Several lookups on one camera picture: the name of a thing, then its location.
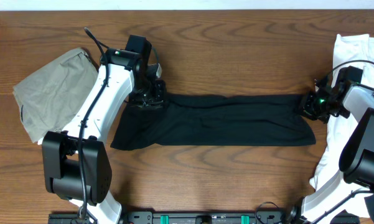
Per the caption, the black polo shirt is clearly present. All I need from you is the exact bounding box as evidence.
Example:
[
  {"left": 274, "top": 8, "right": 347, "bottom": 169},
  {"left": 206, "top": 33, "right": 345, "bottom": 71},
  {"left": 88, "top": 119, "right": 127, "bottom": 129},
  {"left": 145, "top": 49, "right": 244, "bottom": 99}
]
[{"left": 111, "top": 95, "right": 316, "bottom": 151}]

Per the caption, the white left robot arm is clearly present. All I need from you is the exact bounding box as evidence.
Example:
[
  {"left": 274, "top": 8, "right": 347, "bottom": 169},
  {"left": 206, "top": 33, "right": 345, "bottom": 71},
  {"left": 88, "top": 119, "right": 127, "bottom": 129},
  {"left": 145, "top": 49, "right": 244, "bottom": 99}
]
[{"left": 42, "top": 49, "right": 164, "bottom": 223}]

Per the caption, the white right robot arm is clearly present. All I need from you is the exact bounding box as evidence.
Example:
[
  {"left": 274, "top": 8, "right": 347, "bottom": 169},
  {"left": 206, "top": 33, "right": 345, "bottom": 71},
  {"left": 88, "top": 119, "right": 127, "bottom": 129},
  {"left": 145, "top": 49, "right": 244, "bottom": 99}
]
[{"left": 292, "top": 84, "right": 374, "bottom": 223}]

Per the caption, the white garment pile right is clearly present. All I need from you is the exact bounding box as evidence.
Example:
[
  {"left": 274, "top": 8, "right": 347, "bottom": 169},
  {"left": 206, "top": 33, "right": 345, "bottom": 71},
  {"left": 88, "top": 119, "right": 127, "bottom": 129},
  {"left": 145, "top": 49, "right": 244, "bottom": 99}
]
[{"left": 309, "top": 33, "right": 374, "bottom": 218}]

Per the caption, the folded white garment under khaki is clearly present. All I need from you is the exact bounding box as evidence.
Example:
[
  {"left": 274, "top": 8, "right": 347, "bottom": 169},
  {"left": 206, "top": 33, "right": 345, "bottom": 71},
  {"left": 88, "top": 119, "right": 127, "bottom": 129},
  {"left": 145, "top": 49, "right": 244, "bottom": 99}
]
[{"left": 37, "top": 138, "right": 44, "bottom": 145}]

